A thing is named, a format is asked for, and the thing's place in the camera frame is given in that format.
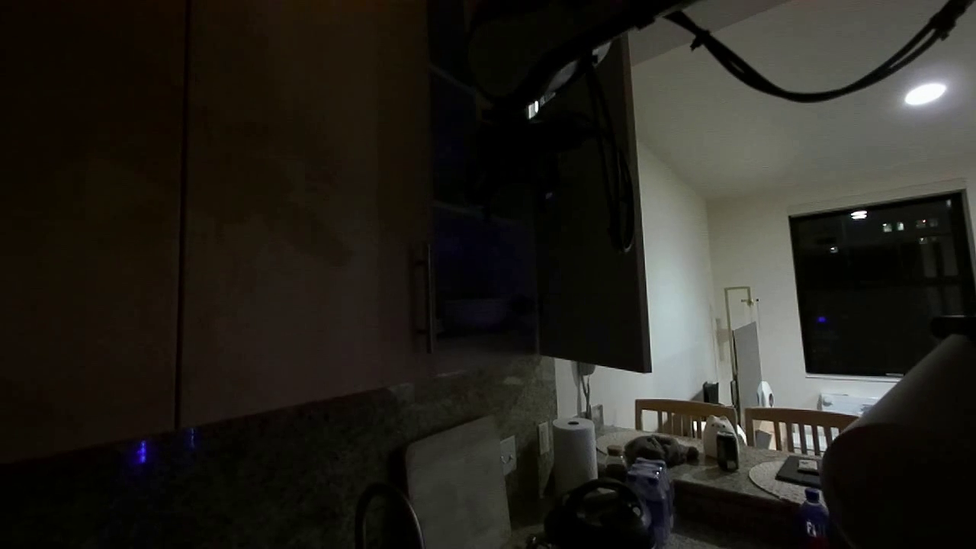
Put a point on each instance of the light wooden cabinet door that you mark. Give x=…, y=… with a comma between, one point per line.
x=91, y=224
x=305, y=202
x=589, y=305

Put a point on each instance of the wooden cabinet carcass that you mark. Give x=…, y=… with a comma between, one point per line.
x=477, y=255

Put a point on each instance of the white paper towel roll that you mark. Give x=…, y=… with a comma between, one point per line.
x=574, y=459

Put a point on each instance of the pale cutting board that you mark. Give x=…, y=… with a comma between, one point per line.
x=459, y=490

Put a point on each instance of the wooden dining chair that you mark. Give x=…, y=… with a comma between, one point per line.
x=681, y=414
x=803, y=429

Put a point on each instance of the dark lumpy countertop object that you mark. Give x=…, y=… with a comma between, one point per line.
x=659, y=450

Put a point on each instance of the thin white floor lamp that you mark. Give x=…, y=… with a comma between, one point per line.
x=726, y=335

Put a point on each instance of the curved metal faucet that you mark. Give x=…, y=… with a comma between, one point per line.
x=370, y=508

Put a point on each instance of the round black kettle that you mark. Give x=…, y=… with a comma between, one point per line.
x=597, y=520

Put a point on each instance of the clear plastic jug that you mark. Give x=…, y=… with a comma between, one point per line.
x=655, y=491

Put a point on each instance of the white upright panel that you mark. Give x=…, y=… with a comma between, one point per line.
x=748, y=368

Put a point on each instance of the small white appliance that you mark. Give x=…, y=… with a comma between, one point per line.
x=719, y=443

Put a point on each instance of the round beige placemat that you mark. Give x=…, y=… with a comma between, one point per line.
x=773, y=486

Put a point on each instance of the flat black tray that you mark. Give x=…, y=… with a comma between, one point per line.
x=797, y=469

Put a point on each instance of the dark window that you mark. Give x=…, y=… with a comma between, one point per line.
x=873, y=293

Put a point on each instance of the blue capped water bottle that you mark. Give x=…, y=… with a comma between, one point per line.
x=813, y=520

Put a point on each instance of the round ceiling light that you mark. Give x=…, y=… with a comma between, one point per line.
x=924, y=92

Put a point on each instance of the white wall outlet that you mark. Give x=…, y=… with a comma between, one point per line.
x=506, y=454

